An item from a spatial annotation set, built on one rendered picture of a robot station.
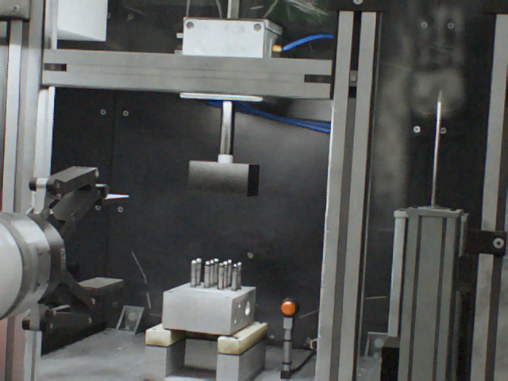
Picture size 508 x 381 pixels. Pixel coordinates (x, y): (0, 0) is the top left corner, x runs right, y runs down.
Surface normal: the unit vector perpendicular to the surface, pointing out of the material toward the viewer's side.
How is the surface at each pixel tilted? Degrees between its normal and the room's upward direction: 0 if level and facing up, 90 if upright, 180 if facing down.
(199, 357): 90
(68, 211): 24
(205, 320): 90
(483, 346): 90
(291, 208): 90
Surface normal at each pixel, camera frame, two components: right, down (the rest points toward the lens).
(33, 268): 0.97, 0.00
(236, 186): -0.25, 0.04
